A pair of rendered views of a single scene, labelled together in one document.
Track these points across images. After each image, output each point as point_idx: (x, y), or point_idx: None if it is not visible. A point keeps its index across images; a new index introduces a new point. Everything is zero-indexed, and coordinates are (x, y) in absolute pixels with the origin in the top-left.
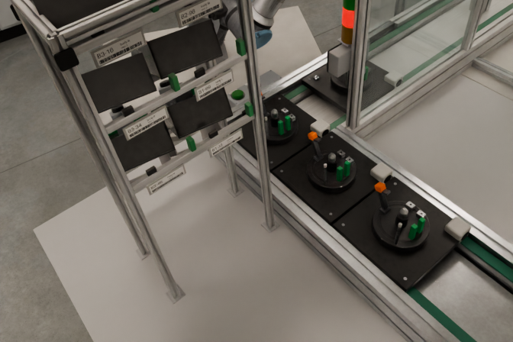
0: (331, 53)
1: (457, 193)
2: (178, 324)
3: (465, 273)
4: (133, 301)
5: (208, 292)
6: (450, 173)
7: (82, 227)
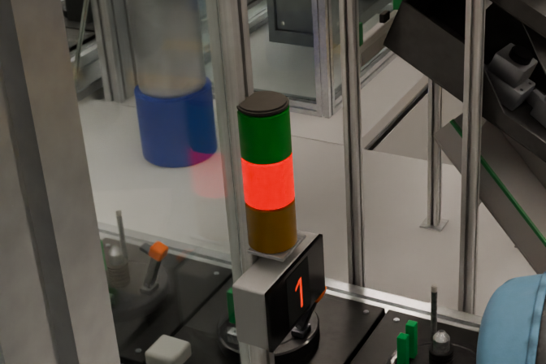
0: (309, 232)
1: None
2: (402, 205)
3: None
4: (483, 205)
5: (391, 236)
6: None
7: None
